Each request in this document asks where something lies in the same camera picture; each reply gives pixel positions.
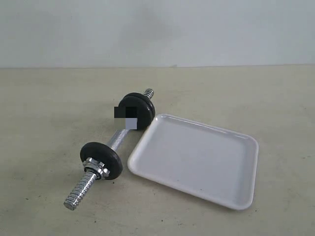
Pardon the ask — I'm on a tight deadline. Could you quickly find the black weight plate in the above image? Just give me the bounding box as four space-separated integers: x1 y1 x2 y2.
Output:
80 142 123 180
124 92 156 125
118 96 151 130

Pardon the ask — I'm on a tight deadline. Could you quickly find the white plastic tray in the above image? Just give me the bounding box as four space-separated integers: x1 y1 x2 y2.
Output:
127 114 259 210

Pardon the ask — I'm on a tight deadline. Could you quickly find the chrome star collar nut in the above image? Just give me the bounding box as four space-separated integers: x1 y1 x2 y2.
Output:
83 157 110 180

